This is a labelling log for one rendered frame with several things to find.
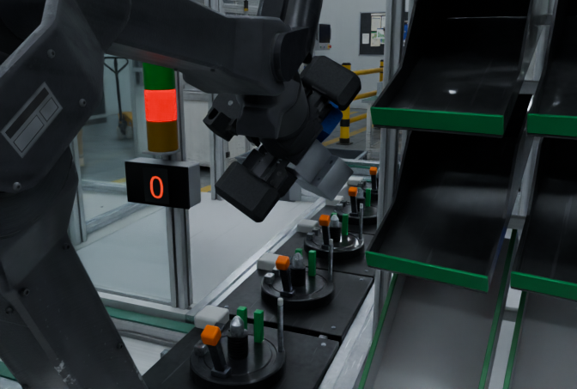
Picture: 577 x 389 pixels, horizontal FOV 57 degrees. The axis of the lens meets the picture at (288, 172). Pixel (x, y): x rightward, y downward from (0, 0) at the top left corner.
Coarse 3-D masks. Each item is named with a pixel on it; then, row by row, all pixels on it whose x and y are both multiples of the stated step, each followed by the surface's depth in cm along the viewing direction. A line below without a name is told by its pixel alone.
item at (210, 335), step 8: (208, 328) 70; (216, 328) 69; (224, 328) 72; (208, 336) 69; (216, 336) 69; (208, 344) 70; (216, 344) 70; (216, 352) 70; (216, 360) 72; (224, 360) 73; (216, 368) 73; (224, 368) 73
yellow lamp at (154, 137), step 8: (176, 120) 88; (152, 128) 86; (160, 128) 86; (168, 128) 86; (176, 128) 88; (152, 136) 86; (160, 136) 86; (168, 136) 87; (176, 136) 88; (152, 144) 87; (160, 144) 86; (168, 144) 87; (176, 144) 88
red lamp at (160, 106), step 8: (144, 96) 86; (152, 96) 85; (160, 96) 85; (168, 96) 85; (152, 104) 85; (160, 104) 85; (168, 104) 86; (152, 112) 85; (160, 112) 85; (168, 112) 86; (176, 112) 88; (152, 120) 86; (160, 120) 86; (168, 120) 86
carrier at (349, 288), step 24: (264, 264) 112; (312, 264) 104; (240, 288) 104; (264, 288) 99; (312, 288) 99; (336, 288) 104; (360, 288) 104; (264, 312) 95; (288, 312) 95; (312, 312) 95; (336, 312) 95; (336, 336) 87
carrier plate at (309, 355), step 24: (192, 336) 87; (288, 336) 87; (312, 336) 87; (168, 360) 80; (288, 360) 80; (312, 360) 80; (168, 384) 75; (192, 384) 75; (288, 384) 75; (312, 384) 75
